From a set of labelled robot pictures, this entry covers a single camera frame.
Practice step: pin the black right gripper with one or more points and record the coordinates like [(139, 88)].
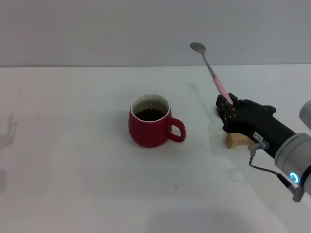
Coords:
[(255, 121)]

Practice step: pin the red ceramic mug with coffee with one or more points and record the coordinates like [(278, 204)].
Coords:
[(149, 133)]

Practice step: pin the light wooden arch block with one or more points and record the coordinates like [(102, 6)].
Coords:
[(235, 140)]

